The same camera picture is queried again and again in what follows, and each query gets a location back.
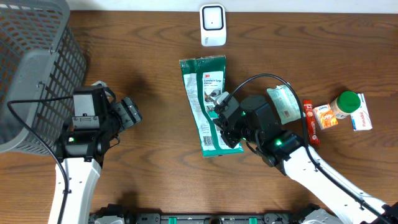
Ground mint wet wipes pack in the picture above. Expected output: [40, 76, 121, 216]
[267, 85, 301, 124]

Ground green white gloves package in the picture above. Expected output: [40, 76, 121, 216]
[179, 55, 244, 157]

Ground red stick sachet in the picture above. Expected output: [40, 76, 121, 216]
[303, 100, 320, 146]

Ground orange tissue pack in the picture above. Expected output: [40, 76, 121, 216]
[313, 104, 338, 129]

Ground green lid jar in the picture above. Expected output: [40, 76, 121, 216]
[330, 91, 361, 119]

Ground white slim box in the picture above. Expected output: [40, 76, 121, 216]
[351, 93, 373, 131]

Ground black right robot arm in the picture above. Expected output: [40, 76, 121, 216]
[214, 92, 397, 223]

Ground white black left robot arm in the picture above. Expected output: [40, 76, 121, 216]
[49, 82, 142, 223]

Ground grey plastic mesh basket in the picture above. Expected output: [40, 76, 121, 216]
[1, 0, 87, 154]

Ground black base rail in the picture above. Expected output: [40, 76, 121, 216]
[88, 203, 368, 224]

